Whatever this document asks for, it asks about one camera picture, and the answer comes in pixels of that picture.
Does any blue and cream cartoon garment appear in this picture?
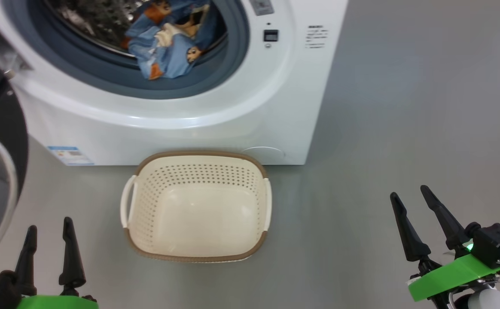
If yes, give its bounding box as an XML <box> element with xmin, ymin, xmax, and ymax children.
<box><xmin>121</xmin><ymin>24</ymin><xmax>210</xmax><ymax>81</ymax></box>

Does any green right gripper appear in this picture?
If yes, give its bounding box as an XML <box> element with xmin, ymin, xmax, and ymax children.
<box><xmin>390</xmin><ymin>185</ymin><xmax>500</xmax><ymax>302</ymax></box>

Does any blue energy label sticker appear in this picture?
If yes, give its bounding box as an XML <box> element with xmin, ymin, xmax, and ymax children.
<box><xmin>47</xmin><ymin>146</ymin><xmax>95</xmax><ymax>167</ymax></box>

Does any cream perforated laundry basket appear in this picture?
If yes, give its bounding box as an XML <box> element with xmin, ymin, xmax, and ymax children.
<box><xmin>120</xmin><ymin>150</ymin><xmax>272</xmax><ymax>264</ymax></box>

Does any blue cartoon print garment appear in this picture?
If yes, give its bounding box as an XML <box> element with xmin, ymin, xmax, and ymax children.
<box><xmin>140</xmin><ymin>0</ymin><xmax>228</xmax><ymax>54</ymax></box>

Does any white front-load washing machine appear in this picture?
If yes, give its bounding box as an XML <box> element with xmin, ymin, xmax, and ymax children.
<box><xmin>0</xmin><ymin>0</ymin><xmax>349</xmax><ymax>167</ymax></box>

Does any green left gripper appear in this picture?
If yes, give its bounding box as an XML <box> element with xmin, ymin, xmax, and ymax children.
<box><xmin>15</xmin><ymin>217</ymin><xmax>99</xmax><ymax>309</ymax></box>

